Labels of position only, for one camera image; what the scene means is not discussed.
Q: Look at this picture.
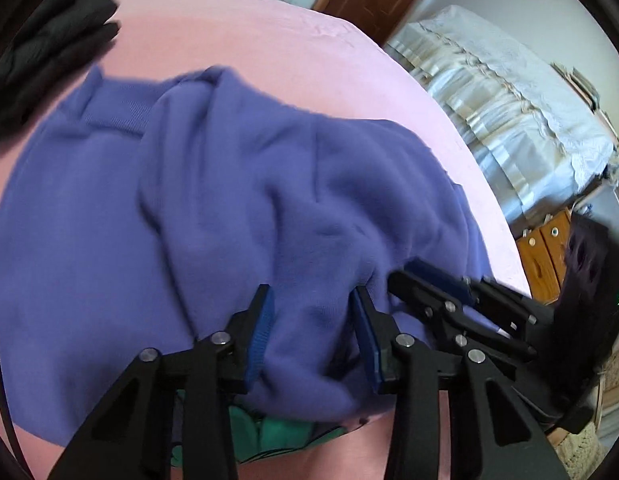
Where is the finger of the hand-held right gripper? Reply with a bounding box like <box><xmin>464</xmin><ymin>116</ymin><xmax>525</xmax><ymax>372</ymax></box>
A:
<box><xmin>403</xmin><ymin>258</ymin><xmax>539</xmax><ymax>337</ymax></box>
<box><xmin>387</xmin><ymin>270</ymin><xmax>537</xmax><ymax>377</ymax></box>

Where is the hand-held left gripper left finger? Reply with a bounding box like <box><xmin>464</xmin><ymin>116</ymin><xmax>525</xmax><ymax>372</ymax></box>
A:
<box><xmin>47</xmin><ymin>284</ymin><xmax>276</xmax><ymax>480</ymax></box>

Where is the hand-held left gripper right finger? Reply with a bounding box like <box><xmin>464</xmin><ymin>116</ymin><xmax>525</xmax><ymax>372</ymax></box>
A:
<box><xmin>351</xmin><ymin>286</ymin><xmax>565</xmax><ymax>480</ymax></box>

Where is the purple zip hoodie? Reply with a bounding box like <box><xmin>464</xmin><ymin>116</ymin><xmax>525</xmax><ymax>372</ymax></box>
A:
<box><xmin>0</xmin><ymin>65</ymin><xmax>490</xmax><ymax>447</ymax></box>

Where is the wooden drawer cabinet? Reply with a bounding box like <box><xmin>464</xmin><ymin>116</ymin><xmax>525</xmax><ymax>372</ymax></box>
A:
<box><xmin>514</xmin><ymin>209</ymin><xmax>576</xmax><ymax>304</ymax></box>

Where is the green printed cloth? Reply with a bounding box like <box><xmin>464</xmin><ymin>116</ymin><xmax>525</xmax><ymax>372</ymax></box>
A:
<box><xmin>170</xmin><ymin>390</ymin><xmax>351</xmax><ymax>469</ymax></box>

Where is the woven beige stool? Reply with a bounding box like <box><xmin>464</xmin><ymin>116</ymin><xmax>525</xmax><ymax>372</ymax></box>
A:
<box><xmin>547</xmin><ymin>432</ymin><xmax>603</xmax><ymax>480</ymax></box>

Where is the furniture under white lace cloth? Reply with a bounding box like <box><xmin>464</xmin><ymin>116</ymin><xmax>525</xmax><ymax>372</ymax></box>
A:
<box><xmin>383</xmin><ymin>5</ymin><xmax>618</xmax><ymax>227</ymax></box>

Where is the pink bed blanket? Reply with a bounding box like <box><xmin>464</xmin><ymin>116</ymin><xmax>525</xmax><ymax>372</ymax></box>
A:
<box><xmin>0</xmin><ymin>0</ymin><xmax>533</xmax><ymax>480</ymax></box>

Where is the black puffer jacket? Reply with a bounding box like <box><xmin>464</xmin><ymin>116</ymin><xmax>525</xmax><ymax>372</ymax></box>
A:
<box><xmin>0</xmin><ymin>0</ymin><xmax>122</xmax><ymax>144</ymax></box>

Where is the black cable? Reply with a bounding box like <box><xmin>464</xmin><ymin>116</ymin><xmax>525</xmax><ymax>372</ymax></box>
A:
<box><xmin>0</xmin><ymin>310</ymin><xmax>33</xmax><ymax>480</ymax></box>

